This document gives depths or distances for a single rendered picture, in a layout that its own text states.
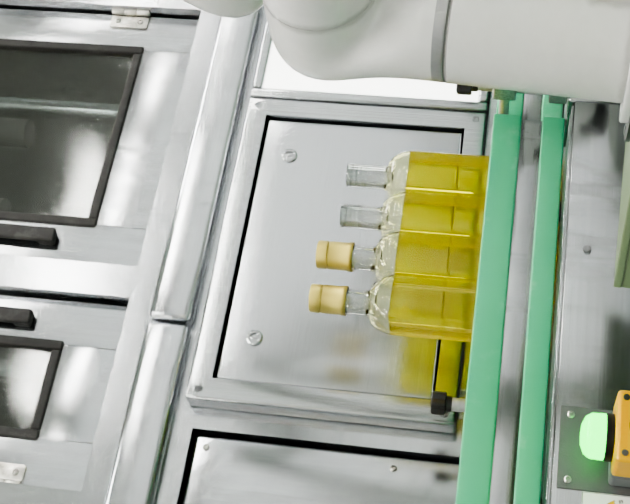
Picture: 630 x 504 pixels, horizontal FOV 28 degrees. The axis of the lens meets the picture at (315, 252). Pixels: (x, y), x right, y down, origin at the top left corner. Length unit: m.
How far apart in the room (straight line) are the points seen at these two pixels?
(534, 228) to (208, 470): 0.52
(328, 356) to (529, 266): 0.35
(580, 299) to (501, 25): 0.39
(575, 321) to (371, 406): 0.35
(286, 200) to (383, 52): 0.69
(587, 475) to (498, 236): 0.28
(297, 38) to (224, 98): 0.79
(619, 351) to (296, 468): 0.48
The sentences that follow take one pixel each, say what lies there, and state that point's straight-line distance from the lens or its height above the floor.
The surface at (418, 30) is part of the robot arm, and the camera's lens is 1.03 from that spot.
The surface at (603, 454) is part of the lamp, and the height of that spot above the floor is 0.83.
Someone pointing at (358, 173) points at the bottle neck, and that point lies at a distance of 1.55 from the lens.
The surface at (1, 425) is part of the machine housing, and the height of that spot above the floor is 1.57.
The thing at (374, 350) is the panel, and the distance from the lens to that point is 1.59.
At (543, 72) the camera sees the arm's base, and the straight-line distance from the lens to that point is 1.03.
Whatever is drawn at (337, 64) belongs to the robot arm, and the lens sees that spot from 1.06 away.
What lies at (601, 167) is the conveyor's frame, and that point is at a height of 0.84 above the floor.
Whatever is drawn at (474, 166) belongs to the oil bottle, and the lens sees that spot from 1.54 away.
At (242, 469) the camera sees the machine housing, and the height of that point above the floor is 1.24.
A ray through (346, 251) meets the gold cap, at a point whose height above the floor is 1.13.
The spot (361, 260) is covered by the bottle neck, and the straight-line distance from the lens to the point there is 1.49.
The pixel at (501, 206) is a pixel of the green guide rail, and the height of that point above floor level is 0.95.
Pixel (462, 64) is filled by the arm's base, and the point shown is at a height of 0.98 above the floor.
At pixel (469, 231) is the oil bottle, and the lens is 1.49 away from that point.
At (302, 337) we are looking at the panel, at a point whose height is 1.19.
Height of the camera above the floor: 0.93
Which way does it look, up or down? 9 degrees up
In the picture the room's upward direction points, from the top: 85 degrees counter-clockwise
